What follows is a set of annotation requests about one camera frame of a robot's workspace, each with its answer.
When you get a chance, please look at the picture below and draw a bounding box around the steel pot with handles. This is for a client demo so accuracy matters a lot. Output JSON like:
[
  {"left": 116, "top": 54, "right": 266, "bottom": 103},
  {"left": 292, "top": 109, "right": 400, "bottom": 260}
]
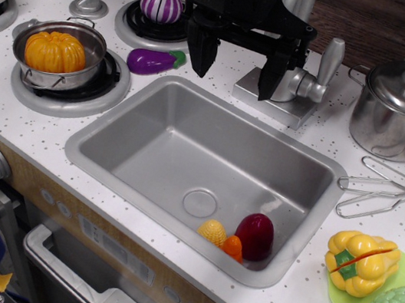
[{"left": 12, "top": 17, "right": 107, "bottom": 91}]

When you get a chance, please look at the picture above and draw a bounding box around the toy dishwasher door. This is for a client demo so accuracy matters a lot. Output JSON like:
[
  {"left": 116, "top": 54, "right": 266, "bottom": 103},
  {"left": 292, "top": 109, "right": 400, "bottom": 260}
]
[{"left": 23, "top": 224, "right": 156, "bottom": 303}]

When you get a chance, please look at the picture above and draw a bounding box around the orange toy pumpkin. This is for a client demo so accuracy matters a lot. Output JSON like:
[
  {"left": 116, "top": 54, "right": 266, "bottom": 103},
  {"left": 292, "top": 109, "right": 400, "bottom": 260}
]
[{"left": 24, "top": 31, "right": 86, "bottom": 74}]

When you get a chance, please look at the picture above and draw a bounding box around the silver toy faucet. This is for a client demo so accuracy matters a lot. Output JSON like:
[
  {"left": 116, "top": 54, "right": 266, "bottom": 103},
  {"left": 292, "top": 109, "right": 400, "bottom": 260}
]
[{"left": 228, "top": 0, "right": 354, "bottom": 137}]

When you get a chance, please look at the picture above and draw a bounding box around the yellow toy bell pepper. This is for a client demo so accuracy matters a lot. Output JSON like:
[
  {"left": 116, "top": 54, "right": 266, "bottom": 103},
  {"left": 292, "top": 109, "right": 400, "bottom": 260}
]
[{"left": 324, "top": 230, "right": 402, "bottom": 298}]

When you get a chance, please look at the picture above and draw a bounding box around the front stove burner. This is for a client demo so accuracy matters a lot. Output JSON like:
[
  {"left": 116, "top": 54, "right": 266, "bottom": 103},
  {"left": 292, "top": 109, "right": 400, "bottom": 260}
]
[{"left": 11, "top": 51, "right": 131, "bottom": 118}]

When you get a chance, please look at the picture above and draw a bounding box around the dark red toy beet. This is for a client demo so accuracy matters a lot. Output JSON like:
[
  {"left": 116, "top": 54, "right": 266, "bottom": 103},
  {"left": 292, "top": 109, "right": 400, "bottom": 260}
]
[{"left": 235, "top": 213, "right": 275, "bottom": 262}]

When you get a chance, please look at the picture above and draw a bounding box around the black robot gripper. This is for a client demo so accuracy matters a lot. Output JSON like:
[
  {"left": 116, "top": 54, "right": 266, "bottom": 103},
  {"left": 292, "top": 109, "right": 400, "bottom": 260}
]
[{"left": 183, "top": 0, "right": 317, "bottom": 100}]

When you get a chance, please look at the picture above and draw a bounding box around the steel wire utensil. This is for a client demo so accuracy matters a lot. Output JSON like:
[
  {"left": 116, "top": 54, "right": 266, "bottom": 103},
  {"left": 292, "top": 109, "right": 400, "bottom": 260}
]
[{"left": 335, "top": 156, "right": 405, "bottom": 219}]

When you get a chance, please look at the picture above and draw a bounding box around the back middle stove burner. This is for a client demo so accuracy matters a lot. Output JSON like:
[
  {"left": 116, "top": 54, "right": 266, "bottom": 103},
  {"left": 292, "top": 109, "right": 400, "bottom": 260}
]
[{"left": 110, "top": 0, "right": 197, "bottom": 57}]

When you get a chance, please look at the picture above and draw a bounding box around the grey stove knob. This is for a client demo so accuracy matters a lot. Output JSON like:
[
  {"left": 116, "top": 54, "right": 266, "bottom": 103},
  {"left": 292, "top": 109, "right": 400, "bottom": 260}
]
[{"left": 68, "top": 0, "right": 109, "bottom": 20}]

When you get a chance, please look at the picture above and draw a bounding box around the purple white toy onion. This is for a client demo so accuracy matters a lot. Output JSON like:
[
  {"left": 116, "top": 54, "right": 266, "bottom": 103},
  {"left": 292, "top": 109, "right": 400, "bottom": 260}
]
[{"left": 140, "top": 0, "right": 183, "bottom": 25}]

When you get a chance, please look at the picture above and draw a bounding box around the orange toy carrot piece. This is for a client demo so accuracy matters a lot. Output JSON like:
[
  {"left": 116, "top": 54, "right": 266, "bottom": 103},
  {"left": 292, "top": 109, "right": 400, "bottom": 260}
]
[{"left": 221, "top": 235, "right": 243, "bottom": 264}]

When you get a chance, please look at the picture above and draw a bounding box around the purple toy eggplant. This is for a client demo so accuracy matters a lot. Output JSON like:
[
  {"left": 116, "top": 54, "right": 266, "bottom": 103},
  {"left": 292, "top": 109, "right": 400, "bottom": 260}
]
[{"left": 127, "top": 48, "right": 187, "bottom": 75}]

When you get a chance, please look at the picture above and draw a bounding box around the yellow toy corn piece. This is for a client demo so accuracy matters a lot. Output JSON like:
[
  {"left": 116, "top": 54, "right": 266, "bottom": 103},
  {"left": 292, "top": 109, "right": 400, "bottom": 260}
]
[{"left": 197, "top": 219, "right": 227, "bottom": 248}]

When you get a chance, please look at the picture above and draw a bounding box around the steel stock pot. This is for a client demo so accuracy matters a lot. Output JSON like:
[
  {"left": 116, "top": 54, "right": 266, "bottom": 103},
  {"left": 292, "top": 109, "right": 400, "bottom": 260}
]
[{"left": 349, "top": 72, "right": 405, "bottom": 162}]

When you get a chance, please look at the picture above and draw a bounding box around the grey toy sink basin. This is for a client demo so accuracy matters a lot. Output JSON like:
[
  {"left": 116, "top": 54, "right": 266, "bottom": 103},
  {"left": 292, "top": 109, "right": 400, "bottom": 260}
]
[{"left": 65, "top": 76, "right": 345, "bottom": 288}]

